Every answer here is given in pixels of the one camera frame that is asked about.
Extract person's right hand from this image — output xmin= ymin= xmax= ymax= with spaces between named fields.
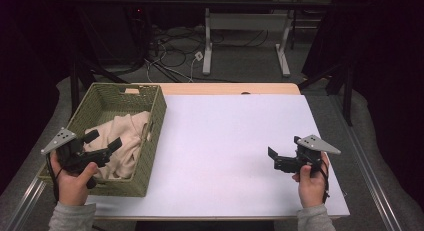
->
xmin=291 ymin=152 xmax=331 ymax=209

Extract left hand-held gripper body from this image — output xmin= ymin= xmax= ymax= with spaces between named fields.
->
xmin=40 ymin=127 xmax=113 ymax=189

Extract green woven basket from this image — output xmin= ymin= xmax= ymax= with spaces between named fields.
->
xmin=37 ymin=82 xmax=168 ymax=198

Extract black floor cables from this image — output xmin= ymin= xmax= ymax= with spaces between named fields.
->
xmin=145 ymin=25 xmax=270 ymax=83

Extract white table mat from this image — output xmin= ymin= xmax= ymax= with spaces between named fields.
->
xmin=84 ymin=94 xmax=351 ymax=219

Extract aluminium rail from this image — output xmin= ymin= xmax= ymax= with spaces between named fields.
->
xmin=0 ymin=176 xmax=47 ymax=231
xmin=333 ymin=94 xmax=405 ymax=231

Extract black metal stand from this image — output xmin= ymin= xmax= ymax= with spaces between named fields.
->
xmin=297 ymin=59 xmax=355 ymax=127
xmin=69 ymin=50 xmax=132 ymax=116

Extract person's left hand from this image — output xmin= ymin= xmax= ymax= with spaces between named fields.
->
xmin=49 ymin=151 xmax=100 ymax=207

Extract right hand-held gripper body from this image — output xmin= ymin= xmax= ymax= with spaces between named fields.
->
xmin=273 ymin=134 xmax=342 ymax=179

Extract left hand-held gripper cable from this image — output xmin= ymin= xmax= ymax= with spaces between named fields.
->
xmin=45 ymin=152 xmax=64 ymax=204

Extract beige cloth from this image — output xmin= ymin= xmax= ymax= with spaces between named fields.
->
xmin=82 ymin=110 xmax=153 ymax=181

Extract right hand-held gripper cable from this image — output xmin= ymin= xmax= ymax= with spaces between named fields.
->
xmin=319 ymin=159 xmax=332 ymax=205

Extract hand-held gripper cable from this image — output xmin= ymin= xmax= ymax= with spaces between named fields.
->
xmin=45 ymin=152 xmax=64 ymax=204
xmin=319 ymin=159 xmax=332 ymax=205

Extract white floor cable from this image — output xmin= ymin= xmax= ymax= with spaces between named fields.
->
xmin=145 ymin=40 xmax=201 ymax=83

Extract white-legged desk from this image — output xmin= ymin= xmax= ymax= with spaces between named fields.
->
xmin=183 ymin=0 xmax=335 ymax=78

